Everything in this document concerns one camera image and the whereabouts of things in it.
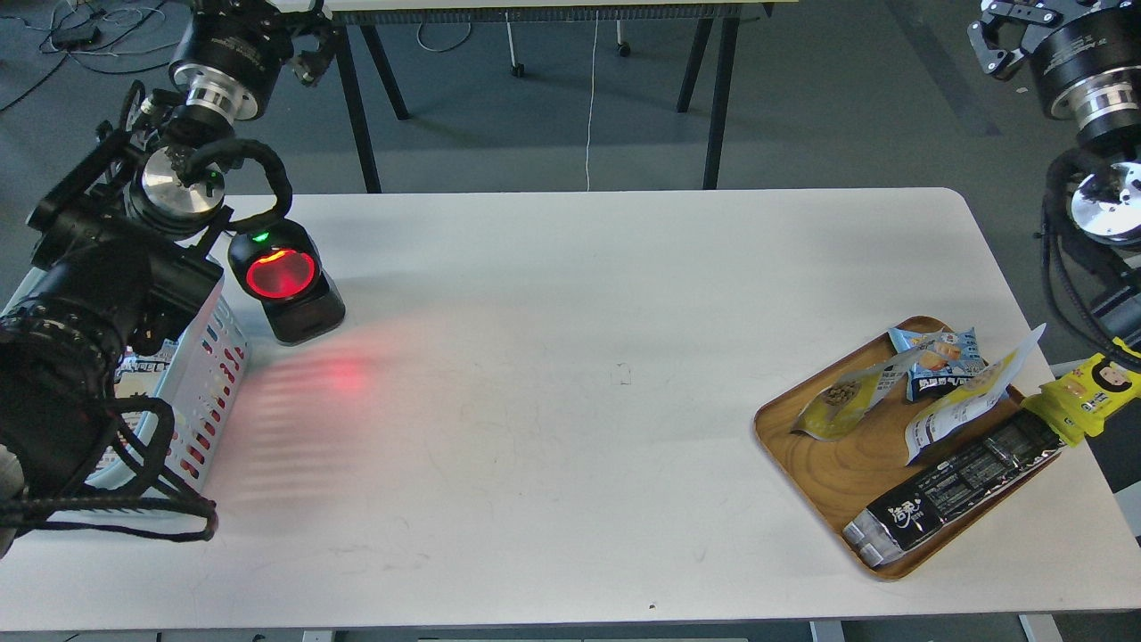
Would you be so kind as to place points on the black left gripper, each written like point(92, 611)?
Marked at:
point(283, 28)

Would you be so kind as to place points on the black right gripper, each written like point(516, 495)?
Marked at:
point(1007, 32)

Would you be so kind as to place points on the yellow grey nut snack pouch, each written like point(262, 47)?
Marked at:
point(835, 412)

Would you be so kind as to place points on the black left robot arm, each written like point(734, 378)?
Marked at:
point(172, 176)

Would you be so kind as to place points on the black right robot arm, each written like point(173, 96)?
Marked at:
point(1084, 58)

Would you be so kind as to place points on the blue cracker snack bag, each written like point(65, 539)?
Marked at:
point(948, 360)

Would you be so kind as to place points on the snack packs inside basket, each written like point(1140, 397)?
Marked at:
point(156, 376)

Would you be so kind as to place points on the yellow cartoon face snack bag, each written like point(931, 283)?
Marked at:
point(1078, 404)

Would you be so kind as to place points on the light blue plastic basket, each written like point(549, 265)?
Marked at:
point(201, 379)

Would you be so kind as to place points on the white yellow snack pouch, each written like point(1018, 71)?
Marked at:
point(969, 400)

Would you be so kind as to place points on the long black snack package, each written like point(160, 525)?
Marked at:
point(914, 512)

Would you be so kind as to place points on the black leg background table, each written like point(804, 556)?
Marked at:
point(530, 31)

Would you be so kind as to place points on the black barcode scanner red window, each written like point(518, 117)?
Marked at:
point(280, 266)

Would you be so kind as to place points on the wooden tray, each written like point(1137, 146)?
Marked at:
point(837, 480)

